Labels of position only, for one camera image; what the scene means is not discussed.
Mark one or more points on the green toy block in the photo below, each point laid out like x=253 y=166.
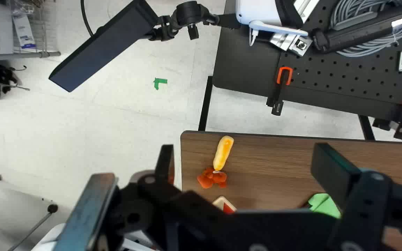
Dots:
x=325 y=204

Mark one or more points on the red and white block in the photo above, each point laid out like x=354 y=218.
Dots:
x=225 y=205

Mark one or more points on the black flat panel on arm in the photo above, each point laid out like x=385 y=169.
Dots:
x=133 y=22

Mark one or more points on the white wire rack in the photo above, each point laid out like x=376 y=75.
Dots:
x=27 y=29

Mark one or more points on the orange black clamp left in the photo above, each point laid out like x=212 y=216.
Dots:
x=283 y=81

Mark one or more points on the yellow bread roll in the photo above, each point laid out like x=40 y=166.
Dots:
x=223 y=152

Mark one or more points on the black table leg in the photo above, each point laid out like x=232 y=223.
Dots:
x=206 y=105

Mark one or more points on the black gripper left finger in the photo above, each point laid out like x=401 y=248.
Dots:
x=165 y=167

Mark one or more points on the green tape floor marker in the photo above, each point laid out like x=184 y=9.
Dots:
x=158 y=82

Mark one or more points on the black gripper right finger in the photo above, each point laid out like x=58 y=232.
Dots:
x=334 y=172

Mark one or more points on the white device on pegboard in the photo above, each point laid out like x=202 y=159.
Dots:
x=270 y=15

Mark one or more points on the black pegboard table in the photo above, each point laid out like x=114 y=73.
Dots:
x=368 y=87

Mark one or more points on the orange toy carrots bunch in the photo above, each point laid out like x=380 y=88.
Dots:
x=210 y=177

